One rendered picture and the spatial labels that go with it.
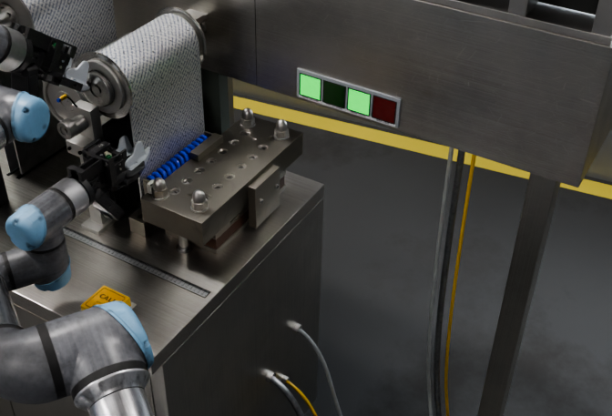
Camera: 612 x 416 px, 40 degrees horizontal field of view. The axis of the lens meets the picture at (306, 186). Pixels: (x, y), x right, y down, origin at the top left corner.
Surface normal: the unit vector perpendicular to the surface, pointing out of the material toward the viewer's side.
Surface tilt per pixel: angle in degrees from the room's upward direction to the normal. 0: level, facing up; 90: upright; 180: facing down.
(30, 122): 90
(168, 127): 90
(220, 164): 0
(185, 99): 90
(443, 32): 90
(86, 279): 0
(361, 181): 0
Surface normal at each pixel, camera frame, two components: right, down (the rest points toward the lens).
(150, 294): 0.02, -0.80
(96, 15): 0.86, 0.34
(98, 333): 0.18, -0.56
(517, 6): -0.51, 0.51
